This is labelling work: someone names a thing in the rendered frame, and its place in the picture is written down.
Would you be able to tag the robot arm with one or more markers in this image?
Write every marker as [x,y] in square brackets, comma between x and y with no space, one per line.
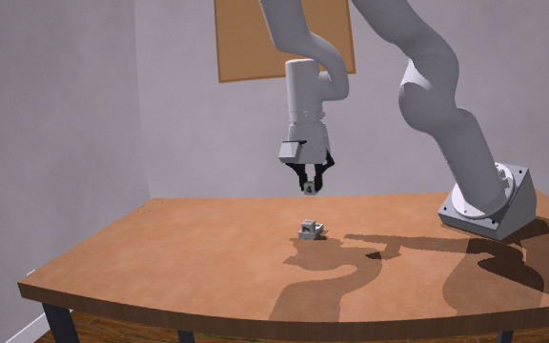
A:
[426,95]

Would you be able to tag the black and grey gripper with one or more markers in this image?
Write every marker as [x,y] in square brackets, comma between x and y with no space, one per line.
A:
[315,151]

